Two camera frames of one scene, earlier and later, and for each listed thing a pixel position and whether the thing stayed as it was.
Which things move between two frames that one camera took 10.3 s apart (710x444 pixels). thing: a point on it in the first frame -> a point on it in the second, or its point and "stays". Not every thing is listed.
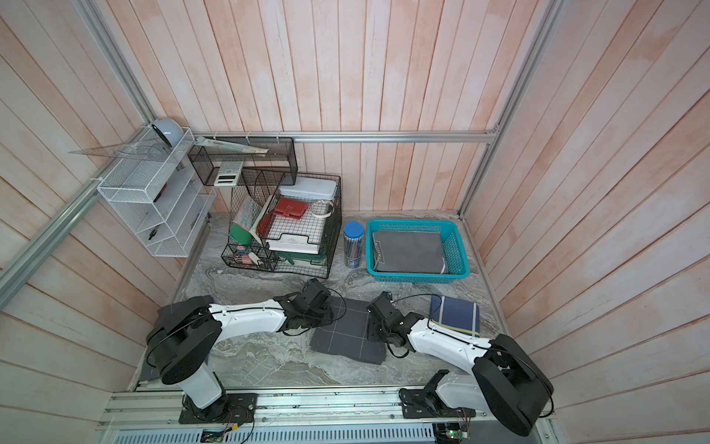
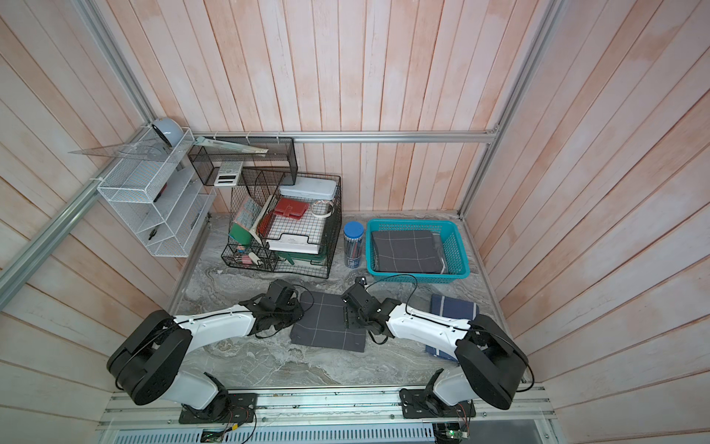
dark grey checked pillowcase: [347, 335] -> [408, 252]
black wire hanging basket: [276, 166] stays
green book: [240, 234] stays
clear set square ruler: [224, 145] stays
